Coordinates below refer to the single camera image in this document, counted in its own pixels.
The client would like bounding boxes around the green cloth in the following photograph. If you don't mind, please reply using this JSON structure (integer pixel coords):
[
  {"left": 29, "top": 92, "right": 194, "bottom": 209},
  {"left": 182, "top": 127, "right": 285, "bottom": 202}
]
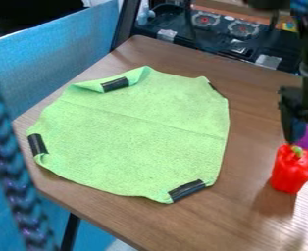
[{"left": 26, "top": 65, "right": 231, "bottom": 205}]

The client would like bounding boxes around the red toy pepper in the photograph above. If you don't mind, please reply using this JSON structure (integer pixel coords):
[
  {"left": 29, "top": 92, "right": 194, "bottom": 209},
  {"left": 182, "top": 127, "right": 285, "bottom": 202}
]
[{"left": 268, "top": 143, "right": 308, "bottom": 195}]

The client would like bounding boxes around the toy stove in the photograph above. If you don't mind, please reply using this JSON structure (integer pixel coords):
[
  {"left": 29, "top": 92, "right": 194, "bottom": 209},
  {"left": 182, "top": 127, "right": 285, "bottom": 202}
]
[{"left": 131, "top": 2, "right": 305, "bottom": 75}]

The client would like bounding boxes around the braided black cable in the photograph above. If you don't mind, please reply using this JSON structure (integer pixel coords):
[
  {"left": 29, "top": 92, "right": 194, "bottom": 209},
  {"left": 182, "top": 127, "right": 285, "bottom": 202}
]
[{"left": 0, "top": 45, "right": 62, "bottom": 251}]

